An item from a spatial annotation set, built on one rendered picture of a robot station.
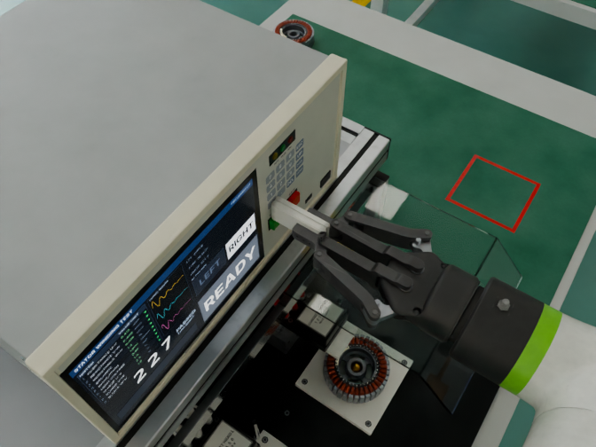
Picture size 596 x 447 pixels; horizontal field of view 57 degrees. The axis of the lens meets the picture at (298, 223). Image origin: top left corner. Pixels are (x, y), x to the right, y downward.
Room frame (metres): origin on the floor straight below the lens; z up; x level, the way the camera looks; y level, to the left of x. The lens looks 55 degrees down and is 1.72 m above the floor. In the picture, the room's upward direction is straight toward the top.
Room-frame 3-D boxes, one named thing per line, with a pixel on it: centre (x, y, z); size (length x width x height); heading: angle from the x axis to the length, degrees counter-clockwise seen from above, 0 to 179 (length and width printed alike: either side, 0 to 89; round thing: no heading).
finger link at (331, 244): (0.30, -0.07, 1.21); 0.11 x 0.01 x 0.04; 57
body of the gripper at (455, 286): (0.27, -0.13, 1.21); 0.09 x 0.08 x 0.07; 56
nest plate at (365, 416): (0.34, -0.10, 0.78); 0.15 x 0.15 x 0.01; 56
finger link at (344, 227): (0.32, -0.08, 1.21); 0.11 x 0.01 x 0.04; 54
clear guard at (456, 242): (0.39, -0.13, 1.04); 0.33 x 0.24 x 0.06; 56
